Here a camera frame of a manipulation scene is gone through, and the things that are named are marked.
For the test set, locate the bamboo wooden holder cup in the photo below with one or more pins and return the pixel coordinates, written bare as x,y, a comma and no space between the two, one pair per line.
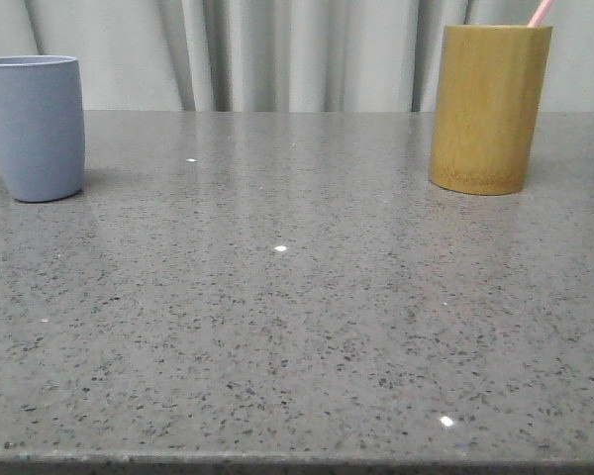
489,92

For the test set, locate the blue plastic cup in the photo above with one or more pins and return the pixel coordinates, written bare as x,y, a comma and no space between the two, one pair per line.
42,137

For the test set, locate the grey pleated curtain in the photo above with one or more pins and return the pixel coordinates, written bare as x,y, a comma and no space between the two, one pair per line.
297,56

